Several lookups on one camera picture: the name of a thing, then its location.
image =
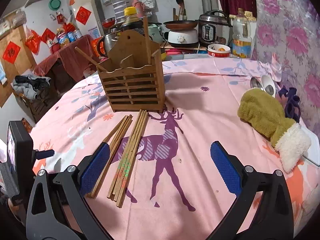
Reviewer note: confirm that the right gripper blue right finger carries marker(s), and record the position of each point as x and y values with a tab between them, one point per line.
244	182

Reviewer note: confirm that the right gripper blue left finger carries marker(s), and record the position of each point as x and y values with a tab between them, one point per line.
76	182

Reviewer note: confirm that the painted wooden chopstick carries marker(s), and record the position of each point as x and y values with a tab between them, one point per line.
128	154
119	181
124	155
126	177

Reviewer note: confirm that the green fleece mitten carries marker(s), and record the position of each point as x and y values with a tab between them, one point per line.
266	115

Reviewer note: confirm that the white tablet device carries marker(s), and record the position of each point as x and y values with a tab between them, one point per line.
313	153

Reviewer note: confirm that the pile of dark clothes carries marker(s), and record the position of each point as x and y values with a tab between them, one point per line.
30	85

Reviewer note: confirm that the white ceramic spoon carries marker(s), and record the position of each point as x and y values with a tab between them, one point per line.
268	85

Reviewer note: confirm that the red cloth covered table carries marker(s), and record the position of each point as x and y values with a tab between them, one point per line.
73	63

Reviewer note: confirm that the wooden utensil holder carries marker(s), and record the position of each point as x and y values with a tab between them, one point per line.
130	84

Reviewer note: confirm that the red white bowl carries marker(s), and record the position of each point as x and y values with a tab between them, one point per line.
218	50

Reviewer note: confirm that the cooking oil bottle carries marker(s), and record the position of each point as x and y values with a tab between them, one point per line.
242	40

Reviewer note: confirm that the steel electric kettle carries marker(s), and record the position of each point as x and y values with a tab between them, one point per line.
106	43

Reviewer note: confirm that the black silver pressure cooker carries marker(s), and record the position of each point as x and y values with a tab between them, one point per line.
214	27

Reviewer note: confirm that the brown frying pan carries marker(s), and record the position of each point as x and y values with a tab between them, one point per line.
181	25

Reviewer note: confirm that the dark soy sauce bottle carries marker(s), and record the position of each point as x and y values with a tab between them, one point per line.
132	21

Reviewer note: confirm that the white refrigerator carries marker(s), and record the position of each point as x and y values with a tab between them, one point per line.
88	16

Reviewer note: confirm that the stacked plastic container tower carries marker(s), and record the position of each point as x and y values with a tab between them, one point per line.
119	6

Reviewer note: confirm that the floral plastic wall cover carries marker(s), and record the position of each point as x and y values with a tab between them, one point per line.
288	31

